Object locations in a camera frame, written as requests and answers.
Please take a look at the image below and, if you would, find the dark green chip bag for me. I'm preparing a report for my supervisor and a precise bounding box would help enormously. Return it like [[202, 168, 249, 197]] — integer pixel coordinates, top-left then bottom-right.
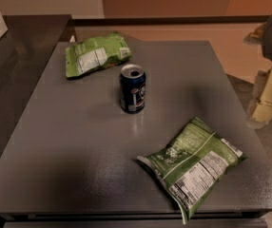
[[137, 117, 246, 223]]

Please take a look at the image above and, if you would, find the blue pepsi can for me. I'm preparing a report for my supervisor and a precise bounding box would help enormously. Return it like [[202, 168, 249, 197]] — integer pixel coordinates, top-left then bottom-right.
[[120, 64, 146, 114]]

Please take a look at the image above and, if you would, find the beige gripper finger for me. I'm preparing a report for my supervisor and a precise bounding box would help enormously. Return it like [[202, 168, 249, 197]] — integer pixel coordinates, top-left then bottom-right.
[[246, 68, 272, 129]]

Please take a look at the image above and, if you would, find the light green chip bag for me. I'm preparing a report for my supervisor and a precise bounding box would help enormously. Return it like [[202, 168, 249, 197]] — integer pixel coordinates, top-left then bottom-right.
[[66, 32, 131, 78]]

